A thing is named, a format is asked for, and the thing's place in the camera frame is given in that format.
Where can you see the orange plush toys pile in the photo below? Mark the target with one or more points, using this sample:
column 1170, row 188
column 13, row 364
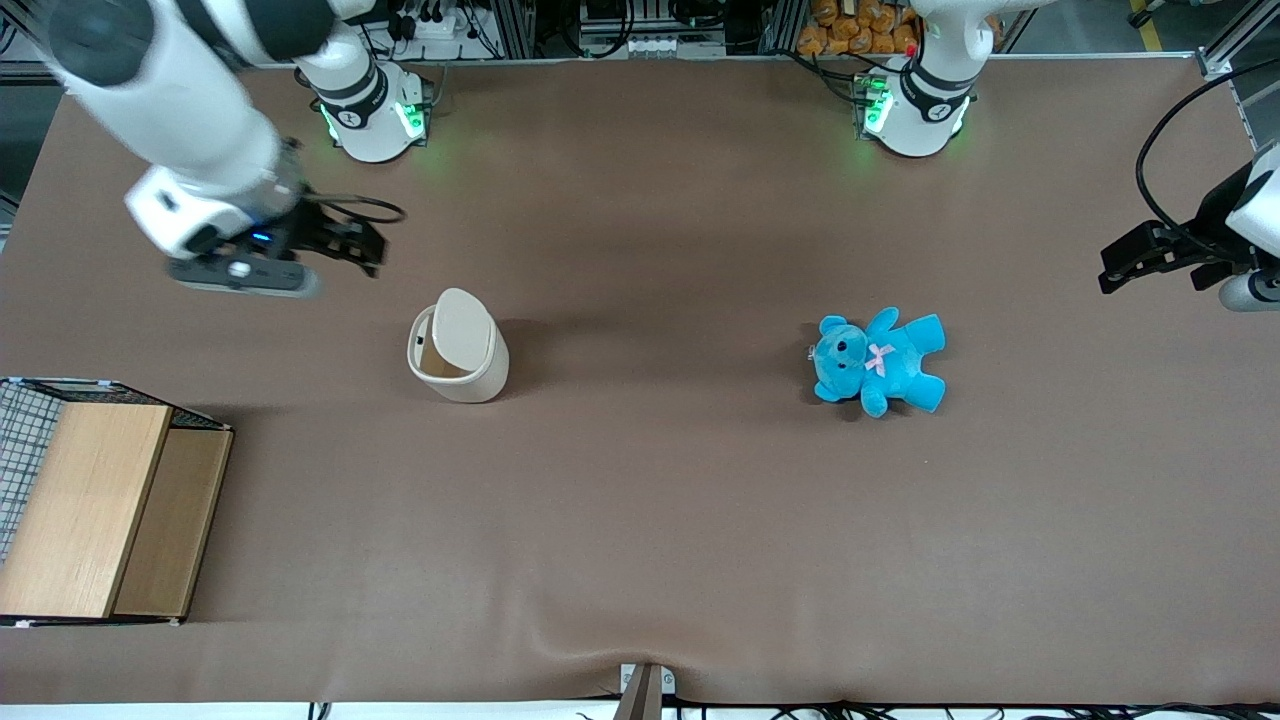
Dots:
column 860, row 28

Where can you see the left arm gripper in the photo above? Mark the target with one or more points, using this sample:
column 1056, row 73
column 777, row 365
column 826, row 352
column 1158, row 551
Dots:
column 1213, row 216

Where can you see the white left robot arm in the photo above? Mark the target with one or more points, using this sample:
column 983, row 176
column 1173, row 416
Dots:
column 925, row 100

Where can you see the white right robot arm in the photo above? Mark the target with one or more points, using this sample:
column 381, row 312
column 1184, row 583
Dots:
column 170, row 90

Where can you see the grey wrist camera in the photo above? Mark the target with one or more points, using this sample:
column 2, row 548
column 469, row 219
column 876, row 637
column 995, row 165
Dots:
column 240, row 275
column 1250, row 292

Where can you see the brown table mat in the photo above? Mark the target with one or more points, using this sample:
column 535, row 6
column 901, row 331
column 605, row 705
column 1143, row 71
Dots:
column 640, row 520

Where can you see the wooden box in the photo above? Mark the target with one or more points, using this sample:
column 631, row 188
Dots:
column 90, row 500

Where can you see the white power strip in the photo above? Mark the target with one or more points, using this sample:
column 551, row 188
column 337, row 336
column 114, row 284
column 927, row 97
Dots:
column 440, row 25

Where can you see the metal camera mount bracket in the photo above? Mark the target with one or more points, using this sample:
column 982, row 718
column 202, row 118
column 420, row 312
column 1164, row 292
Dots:
column 645, row 692

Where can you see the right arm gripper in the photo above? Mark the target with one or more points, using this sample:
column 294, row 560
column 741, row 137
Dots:
column 318, row 228

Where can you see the blue teddy bear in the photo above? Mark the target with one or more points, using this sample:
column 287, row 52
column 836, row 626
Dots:
column 880, row 360

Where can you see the aluminium frame post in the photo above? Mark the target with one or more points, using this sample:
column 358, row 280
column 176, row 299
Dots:
column 1240, row 70

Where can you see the white small trash can body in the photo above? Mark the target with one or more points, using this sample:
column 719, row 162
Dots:
column 475, row 385

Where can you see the white swing lid of trash can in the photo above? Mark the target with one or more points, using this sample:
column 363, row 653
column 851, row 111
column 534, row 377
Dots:
column 462, row 330

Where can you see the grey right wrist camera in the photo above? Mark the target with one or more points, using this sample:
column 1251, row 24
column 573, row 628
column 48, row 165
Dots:
column 240, row 275

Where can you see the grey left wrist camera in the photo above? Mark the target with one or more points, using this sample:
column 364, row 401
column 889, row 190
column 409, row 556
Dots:
column 1250, row 292

